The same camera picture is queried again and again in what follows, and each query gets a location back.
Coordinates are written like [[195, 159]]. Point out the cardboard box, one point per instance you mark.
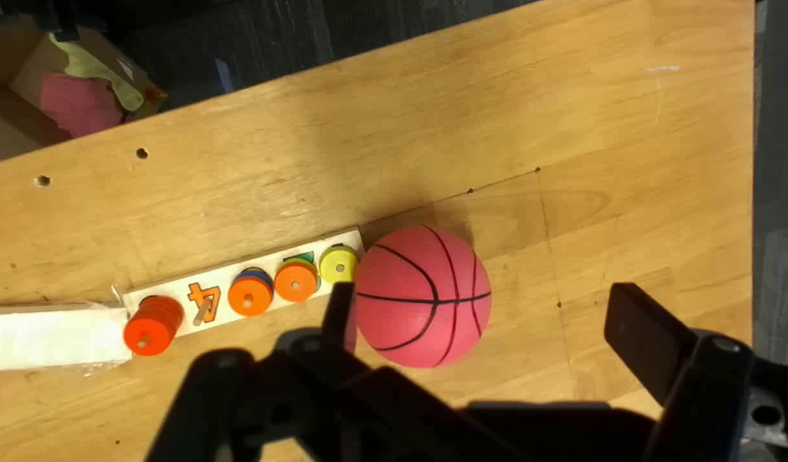
[[27, 57]]

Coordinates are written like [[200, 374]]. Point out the yellow ring stack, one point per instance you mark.
[[336, 264]]

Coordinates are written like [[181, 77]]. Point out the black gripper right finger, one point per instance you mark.
[[648, 338]]

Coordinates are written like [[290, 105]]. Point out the orange and green ring stack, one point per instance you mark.
[[295, 281]]

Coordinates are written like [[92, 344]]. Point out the yellow green cloth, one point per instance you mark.
[[92, 57]]

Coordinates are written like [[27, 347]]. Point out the red basketball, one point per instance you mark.
[[422, 299]]

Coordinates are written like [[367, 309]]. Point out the orange and blue ring stack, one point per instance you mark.
[[249, 292]]

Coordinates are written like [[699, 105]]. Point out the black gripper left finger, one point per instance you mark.
[[339, 318]]

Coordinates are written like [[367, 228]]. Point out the white wooden peg board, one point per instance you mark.
[[203, 295]]

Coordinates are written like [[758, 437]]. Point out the white plastic wrap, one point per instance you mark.
[[37, 337]]

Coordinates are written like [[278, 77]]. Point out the tall orange ring stack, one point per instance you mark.
[[151, 326]]

